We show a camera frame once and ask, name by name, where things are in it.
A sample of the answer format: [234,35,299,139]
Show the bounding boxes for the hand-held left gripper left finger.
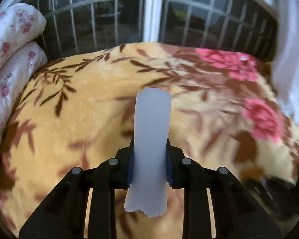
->
[18,138,136,239]

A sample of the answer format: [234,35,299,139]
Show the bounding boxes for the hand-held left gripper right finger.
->
[166,138,281,239]

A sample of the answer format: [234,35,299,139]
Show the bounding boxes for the floral plush blanket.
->
[0,42,299,239]

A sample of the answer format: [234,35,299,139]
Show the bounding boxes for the dark blurred object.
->
[241,170,299,221]

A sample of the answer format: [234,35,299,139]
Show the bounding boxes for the metal window grille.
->
[21,0,278,61]

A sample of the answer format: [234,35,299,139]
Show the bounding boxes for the folded floral white quilt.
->
[0,3,48,201]

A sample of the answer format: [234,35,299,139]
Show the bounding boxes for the white hanging cloth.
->
[271,0,299,128]

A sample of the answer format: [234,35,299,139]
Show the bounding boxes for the white window frame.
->
[0,0,281,43]

